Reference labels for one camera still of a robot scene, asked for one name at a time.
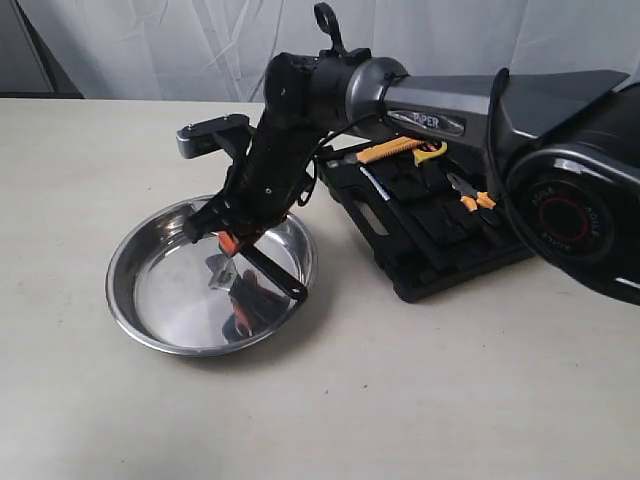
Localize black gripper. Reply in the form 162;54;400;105
183;110;325;257

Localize silver adjustable wrench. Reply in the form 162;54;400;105
206;239;309;303

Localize black plastic tool case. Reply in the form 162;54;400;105
317;142;532;303

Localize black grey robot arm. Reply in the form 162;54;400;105
177;3;639;304

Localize round stainless steel tray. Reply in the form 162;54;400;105
105;196;318;357

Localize blue white screwdriver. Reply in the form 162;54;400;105
359;166;390;202

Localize white backdrop curtain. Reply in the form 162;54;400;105
21;1;639;102

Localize yellow black tape measure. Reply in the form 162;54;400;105
412;142;448;167

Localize dark panel behind curtain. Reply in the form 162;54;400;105
1;0;84;99

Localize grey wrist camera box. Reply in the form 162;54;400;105
176;114;254;160

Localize orange handled pliers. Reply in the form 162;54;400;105
446;173;496;212

